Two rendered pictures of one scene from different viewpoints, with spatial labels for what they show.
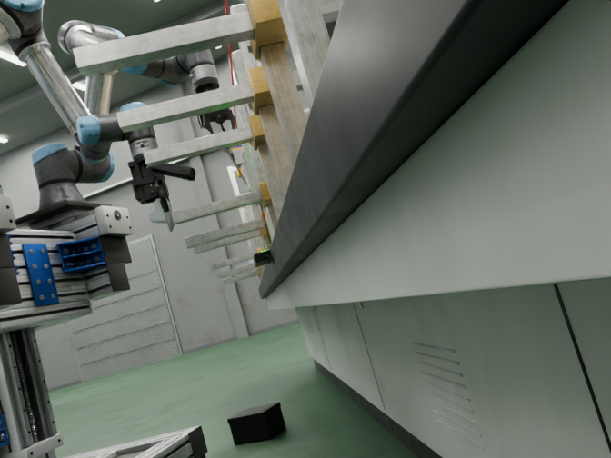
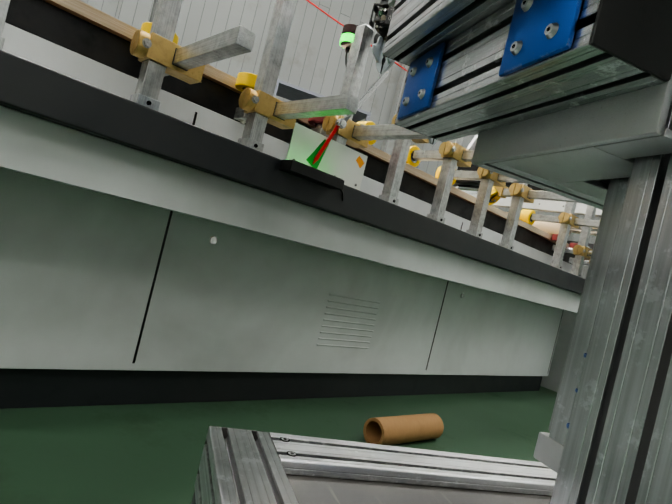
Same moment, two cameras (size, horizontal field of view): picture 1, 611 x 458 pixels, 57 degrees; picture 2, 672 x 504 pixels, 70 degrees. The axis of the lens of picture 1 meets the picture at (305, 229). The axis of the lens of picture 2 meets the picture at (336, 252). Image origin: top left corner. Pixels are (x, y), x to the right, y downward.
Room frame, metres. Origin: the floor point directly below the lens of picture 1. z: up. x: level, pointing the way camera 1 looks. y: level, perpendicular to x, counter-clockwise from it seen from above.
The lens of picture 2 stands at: (2.23, 1.16, 0.51)
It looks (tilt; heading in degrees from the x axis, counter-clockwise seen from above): 0 degrees down; 235
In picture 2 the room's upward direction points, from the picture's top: 14 degrees clockwise
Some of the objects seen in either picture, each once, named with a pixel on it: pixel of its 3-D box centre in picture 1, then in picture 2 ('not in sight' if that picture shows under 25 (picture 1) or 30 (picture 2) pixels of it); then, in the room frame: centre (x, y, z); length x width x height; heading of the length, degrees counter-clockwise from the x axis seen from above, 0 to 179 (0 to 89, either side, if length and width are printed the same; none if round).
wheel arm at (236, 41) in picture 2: (252, 234); (188, 58); (2.01, 0.19, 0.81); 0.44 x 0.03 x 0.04; 98
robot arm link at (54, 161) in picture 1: (55, 164); not in sight; (1.82, 0.76, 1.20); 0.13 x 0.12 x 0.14; 144
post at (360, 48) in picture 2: (265, 182); (344, 112); (1.56, 0.07, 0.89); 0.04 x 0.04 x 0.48; 8
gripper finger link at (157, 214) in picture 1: (159, 215); not in sight; (1.46, 0.36, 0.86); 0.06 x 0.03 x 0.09; 98
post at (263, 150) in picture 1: (263, 143); (405, 131); (1.31, 0.04, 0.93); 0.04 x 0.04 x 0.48; 8
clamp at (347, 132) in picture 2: (270, 194); (345, 131); (1.53, 0.07, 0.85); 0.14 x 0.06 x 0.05; 8
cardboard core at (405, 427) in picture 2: not in sight; (405, 428); (1.10, 0.14, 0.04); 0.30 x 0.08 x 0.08; 8
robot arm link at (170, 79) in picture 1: (171, 68); not in sight; (1.58, 0.25, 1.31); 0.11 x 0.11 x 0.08; 54
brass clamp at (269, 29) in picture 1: (267, 27); (492, 175); (0.79, -0.03, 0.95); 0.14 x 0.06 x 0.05; 8
